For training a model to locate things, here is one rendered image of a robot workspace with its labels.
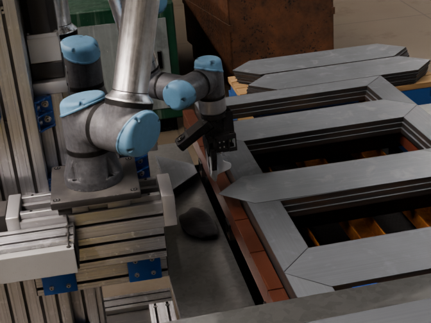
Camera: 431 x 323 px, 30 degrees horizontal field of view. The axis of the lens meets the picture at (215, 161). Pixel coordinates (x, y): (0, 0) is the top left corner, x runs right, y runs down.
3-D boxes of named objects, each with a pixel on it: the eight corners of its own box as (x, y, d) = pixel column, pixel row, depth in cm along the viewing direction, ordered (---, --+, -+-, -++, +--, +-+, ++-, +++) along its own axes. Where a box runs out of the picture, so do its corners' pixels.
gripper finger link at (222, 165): (233, 182, 228) (231, 152, 224) (213, 186, 227) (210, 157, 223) (231, 177, 231) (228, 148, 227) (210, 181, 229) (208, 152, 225)
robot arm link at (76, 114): (88, 131, 211) (81, 82, 206) (126, 140, 204) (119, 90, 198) (54, 147, 203) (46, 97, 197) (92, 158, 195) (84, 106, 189)
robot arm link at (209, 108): (201, 104, 215) (194, 93, 222) (202, 119, 217) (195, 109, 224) (228, 99, 216) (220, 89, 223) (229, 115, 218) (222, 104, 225)
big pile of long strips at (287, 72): (401, 52, 360) (401, 40, 357) (441, 80, 324) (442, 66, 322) (228, 76, 348) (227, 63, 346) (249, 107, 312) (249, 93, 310)
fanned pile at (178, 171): (186, 151, 306) (185, 142, 305) (205, 197, 271) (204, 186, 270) (154, 156, 305) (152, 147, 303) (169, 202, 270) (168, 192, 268)
